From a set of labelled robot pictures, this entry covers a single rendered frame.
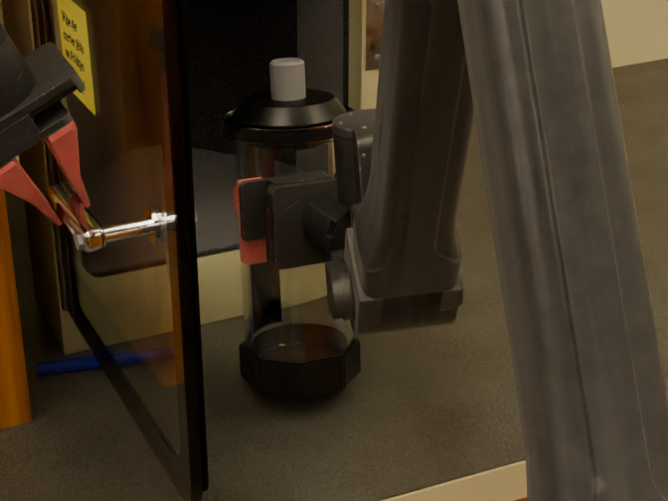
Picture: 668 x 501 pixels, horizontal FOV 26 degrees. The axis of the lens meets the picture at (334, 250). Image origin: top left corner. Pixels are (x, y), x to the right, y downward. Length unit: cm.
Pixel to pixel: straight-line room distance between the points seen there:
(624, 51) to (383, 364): 84
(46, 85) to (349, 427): 43
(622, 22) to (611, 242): 146
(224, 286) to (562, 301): 83
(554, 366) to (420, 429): 69
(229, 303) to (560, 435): 85
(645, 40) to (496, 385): 86
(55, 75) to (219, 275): 43
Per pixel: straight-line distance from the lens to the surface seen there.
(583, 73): 54
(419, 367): 128
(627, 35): 200
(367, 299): 92
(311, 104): 114
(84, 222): 95
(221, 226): 135
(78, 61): 107
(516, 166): 53
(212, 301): 134
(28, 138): 93
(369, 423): 121
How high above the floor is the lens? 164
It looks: 28 degrees down
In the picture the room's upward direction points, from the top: straight up
